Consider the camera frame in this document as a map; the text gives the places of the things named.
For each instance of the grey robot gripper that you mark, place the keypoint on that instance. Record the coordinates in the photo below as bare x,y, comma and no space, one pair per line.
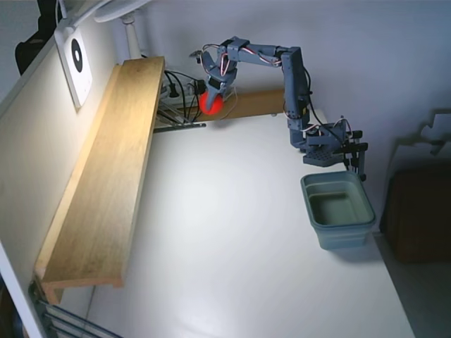
215,85

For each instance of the red ball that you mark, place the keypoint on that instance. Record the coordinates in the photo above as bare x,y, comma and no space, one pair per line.
215,110

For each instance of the grey five-joint robot arm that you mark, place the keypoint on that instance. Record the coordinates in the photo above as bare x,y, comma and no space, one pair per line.
294,81

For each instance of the grey perforated robot base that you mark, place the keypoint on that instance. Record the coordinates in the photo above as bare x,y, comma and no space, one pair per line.
319,155

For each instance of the grey plastic container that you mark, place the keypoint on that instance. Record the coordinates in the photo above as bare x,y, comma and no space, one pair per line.
340,237

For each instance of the black power adapter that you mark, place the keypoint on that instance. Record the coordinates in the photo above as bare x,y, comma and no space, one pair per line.
200,87

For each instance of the white power strip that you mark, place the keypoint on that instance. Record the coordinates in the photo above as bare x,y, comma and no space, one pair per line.
186,96

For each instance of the brown wooden board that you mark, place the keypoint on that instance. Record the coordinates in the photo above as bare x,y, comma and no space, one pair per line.
260,104

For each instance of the black power plug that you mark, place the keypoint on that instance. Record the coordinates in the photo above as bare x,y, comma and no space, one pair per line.
172,92

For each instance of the white desk lamp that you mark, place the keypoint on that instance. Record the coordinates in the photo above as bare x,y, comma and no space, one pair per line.
133,38

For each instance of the long light wooden shelf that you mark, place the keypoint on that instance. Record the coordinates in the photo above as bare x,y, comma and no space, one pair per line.
105,176

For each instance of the white device with black circle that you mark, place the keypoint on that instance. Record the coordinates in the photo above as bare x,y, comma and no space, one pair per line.
79,77

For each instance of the black table clamp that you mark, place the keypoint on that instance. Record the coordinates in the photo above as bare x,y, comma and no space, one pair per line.
359,147
356,134

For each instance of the dark brown cabinet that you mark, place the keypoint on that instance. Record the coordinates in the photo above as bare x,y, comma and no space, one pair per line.
419,218

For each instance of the small wrist camera board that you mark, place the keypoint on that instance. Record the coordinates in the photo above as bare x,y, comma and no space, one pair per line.
196,56

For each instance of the grey metal bracket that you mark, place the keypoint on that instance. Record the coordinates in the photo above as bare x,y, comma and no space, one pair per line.
179,127

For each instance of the grey diagonal metal rail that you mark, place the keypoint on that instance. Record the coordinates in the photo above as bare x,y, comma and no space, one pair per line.
169,115

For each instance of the grey metal frame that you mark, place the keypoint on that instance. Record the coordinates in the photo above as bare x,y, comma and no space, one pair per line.
70,322

